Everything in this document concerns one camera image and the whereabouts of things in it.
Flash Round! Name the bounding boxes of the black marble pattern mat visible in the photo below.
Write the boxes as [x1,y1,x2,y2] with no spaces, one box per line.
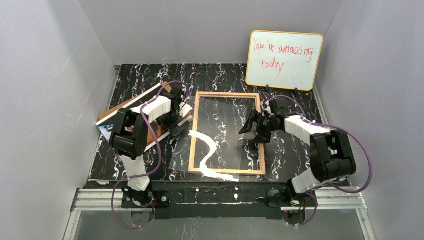
[109,63,322,183]

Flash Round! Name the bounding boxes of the brown cardboard backing board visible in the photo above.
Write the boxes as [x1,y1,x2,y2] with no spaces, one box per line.
[96,82,182,127]

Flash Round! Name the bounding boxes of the aluminium rail base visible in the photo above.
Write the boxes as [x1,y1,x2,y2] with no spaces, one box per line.
[64,181,376,240]

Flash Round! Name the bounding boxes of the clear plastic sheet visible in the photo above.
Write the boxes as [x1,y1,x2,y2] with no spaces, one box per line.
[170,97,255,173]

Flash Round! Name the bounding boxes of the white wooden picture frame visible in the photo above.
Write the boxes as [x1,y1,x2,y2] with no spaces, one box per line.
[188,91,266,180]

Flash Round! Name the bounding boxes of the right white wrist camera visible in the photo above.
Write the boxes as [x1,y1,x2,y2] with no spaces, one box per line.
[263,106,272,115]

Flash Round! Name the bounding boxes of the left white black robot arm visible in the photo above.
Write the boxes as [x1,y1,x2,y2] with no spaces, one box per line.
[109,82,191,207]

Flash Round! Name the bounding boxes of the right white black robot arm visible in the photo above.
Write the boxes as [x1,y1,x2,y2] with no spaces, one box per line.
[239,97,357,207]

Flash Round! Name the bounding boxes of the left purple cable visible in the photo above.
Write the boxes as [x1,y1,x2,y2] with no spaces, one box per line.
[111,80,191,230]

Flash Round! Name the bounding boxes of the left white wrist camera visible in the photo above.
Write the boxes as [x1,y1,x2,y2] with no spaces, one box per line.
[179,102,193,118]

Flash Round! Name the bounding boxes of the yellow rimmed whiteboard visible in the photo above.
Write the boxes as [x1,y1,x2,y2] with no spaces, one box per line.
[245,30,324,92]

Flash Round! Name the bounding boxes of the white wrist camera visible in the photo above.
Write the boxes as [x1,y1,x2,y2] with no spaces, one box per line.
[179,102,193,118]
[263,106,272,115]

